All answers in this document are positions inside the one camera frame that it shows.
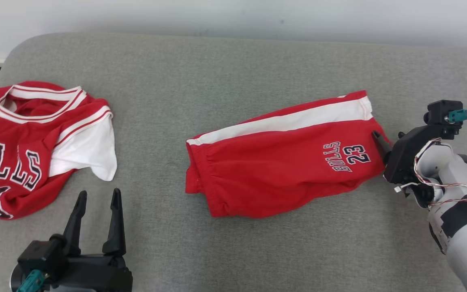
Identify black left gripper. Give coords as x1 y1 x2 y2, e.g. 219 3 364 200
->
10 188 133 292

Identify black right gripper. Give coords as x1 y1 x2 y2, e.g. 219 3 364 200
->
372 124 454 186

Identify red shorts with white stripe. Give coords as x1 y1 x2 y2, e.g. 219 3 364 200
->
185 90 392 219

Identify red white Bulls jersey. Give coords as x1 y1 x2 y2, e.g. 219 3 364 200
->
0 81 118 220

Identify grey fabric sofa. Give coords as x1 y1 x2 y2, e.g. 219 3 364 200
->
0 32 467 292

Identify left camera teal plug cable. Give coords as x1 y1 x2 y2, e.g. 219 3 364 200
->
16 270 47 292

